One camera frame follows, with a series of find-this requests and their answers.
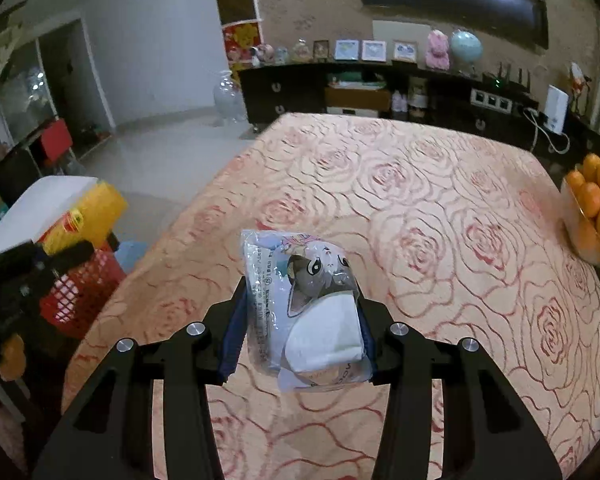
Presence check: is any white power cable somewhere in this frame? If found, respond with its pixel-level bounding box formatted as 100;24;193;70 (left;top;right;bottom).
522;107;572;156

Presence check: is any rose pattern tablecloth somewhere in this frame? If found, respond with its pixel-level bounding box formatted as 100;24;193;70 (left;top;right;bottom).
64;114;600;477

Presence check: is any white router box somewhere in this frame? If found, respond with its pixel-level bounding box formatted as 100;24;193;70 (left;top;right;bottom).
544;84;569;134

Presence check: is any red plastic mesh basket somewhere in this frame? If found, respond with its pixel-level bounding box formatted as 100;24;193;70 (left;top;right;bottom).
40;245;125;339

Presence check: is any cat print tissue pack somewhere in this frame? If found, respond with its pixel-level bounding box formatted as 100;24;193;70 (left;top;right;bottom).
242;230;373;392

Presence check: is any blue stool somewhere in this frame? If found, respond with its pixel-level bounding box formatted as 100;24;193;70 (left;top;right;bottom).
114;240;148;274

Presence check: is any person's left hand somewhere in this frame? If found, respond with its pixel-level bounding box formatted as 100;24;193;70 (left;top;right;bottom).
0;334;27;382

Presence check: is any light blue globe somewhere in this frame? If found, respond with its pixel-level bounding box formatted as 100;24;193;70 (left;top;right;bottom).
450;30;483;64

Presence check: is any red yellow festive poster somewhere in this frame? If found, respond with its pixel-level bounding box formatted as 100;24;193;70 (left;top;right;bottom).
222;20;262;84

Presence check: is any red chair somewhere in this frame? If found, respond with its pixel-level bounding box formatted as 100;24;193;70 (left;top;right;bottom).
40;119;73;168

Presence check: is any pink plush toy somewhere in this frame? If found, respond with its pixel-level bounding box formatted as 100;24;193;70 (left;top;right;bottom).
425;29;451;72

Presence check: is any yellow foam net sleeve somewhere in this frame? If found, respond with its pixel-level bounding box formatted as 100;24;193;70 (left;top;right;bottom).
38;181;128;256

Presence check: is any black tv cabinet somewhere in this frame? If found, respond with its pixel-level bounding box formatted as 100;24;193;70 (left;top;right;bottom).
239;62;600;165

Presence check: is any glass bowl of oranges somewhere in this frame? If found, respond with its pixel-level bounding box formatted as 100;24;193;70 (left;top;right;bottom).
560;153;600;266

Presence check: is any clear large water bottle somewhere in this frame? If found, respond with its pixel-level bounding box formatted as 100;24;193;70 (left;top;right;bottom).
213;70;247;122

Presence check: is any white power strip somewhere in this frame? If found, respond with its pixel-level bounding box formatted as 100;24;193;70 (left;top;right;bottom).
470;89;514;114

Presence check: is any small dark photo frame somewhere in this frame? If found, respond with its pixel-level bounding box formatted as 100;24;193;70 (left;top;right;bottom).
313;40;330;63

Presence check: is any white board leaning on wall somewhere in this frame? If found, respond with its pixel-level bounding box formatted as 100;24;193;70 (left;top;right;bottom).
372;20;431;44

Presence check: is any white picture frame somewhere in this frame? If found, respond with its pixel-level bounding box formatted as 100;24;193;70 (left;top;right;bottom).
334;39;360;62
361;40;387;63

